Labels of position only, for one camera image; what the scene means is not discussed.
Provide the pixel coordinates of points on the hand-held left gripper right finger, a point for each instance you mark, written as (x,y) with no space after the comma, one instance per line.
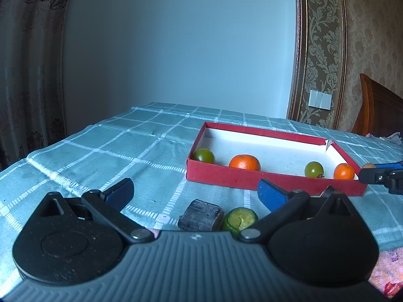
(270,195)

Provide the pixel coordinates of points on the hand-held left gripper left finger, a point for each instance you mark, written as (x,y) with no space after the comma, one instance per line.
(121,193)

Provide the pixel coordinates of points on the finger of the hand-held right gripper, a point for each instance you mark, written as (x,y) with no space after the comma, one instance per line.
(374,176)
(388,165)

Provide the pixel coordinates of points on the brown longan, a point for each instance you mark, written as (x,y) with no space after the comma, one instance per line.
(368,165)

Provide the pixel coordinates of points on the orange tangerine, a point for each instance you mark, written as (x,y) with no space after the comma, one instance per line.
(344,172)
(244,163)

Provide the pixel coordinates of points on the red shallow cardboard box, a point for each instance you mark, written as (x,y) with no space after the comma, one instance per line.
(277,154)

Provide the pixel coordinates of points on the green tangerine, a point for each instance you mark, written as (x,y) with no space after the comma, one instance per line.
(314,169)
(203,156)

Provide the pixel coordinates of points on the pink crumpled cloth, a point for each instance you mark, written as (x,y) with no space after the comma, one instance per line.
(392,138)

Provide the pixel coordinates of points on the green cucumber piece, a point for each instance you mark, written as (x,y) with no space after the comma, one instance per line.
(241,218)

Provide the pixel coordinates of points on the wooden headboard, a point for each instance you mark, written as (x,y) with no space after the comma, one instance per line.
(381,110)

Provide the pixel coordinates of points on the wood log piece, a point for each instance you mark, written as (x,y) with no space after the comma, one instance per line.
(201,215)

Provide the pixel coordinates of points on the pink towel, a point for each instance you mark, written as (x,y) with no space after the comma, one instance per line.
(388,270)

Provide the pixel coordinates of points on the patterned brown curtain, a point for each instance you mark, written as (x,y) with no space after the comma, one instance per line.
(28,69)

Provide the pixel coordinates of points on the white wall switch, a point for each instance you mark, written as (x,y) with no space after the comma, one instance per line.
(320,99)

